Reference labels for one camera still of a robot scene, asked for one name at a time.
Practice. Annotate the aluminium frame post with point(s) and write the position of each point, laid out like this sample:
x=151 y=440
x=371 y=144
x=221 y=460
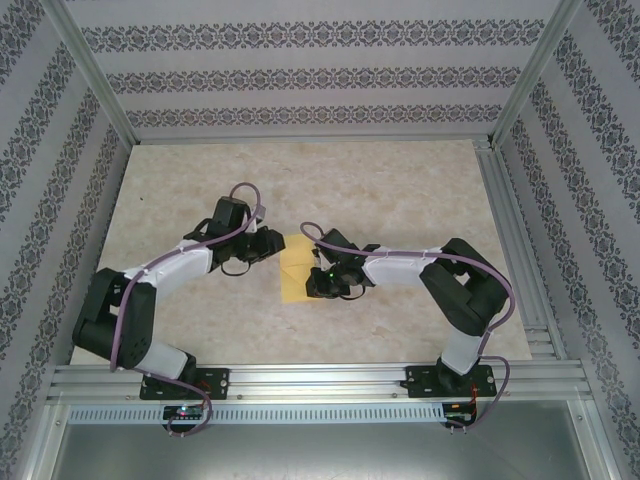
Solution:
x=90 y=70
x=537 y=75

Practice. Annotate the aluminium frame side bar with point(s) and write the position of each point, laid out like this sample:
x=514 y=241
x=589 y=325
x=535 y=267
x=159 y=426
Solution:
x=47 y=450
x=597 y=450

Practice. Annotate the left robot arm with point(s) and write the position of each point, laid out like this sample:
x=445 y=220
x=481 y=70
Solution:
x=115 y=325

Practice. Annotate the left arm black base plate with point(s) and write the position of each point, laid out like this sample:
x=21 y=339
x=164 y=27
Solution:
x=220 y=382

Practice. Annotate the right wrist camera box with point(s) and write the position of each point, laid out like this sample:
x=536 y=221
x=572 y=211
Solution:
x=316 y=254

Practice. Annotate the aluminium side rail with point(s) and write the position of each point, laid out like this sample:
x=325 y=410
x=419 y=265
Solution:
x=500 y=200

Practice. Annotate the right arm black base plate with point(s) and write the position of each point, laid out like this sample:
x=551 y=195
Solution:
x=417 y=380

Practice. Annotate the aluminium frame cross bar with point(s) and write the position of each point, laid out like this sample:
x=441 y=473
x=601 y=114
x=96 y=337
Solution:
x=310 y=139

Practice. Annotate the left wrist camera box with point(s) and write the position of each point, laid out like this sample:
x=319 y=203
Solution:
x=258 y=216

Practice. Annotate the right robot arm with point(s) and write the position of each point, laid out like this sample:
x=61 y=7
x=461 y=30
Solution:
x=465 y=295

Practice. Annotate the yellow square paper sheet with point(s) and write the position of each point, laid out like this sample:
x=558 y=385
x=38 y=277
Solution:
x=292 y=280

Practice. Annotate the long aluminium mounting rail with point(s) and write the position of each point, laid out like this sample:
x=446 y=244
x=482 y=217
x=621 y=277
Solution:
x=320 y=380

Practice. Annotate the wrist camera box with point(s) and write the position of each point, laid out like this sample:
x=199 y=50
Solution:
x=316 y=254
x=258 y=216

